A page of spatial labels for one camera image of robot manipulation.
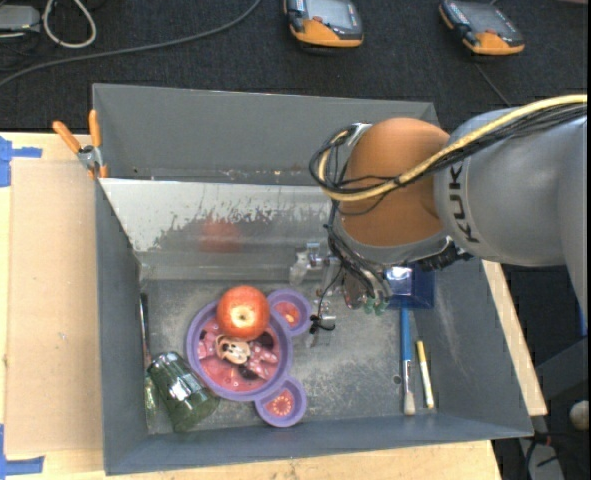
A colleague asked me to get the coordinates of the purple mouse-shaped plate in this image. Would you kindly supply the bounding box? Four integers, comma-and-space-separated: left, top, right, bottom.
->
184, 287, 313, 429

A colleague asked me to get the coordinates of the grey metal bin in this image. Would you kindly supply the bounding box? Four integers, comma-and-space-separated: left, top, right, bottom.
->
90, 82, 536, 477

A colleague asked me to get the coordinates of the brown cardboard board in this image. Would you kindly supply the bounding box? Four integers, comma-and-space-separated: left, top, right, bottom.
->
3, 157, 105, 462

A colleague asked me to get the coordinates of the blue-handled brush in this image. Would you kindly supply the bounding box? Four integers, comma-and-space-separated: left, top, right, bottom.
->
398, 307, 418, 417

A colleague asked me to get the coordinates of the red apple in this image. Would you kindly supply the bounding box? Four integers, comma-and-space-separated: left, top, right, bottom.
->
215, 284, 272, 342

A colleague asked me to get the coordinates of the yellow marker pen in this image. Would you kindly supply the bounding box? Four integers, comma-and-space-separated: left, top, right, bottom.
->
414, 339, 436, 411

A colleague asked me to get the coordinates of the green glass cup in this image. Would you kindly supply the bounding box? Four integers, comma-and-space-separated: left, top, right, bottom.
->
145, 351, 222, 434

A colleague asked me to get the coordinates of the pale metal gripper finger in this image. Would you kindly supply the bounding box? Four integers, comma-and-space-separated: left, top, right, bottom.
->
308, 308, 338, 348
289, 242, 334, 286

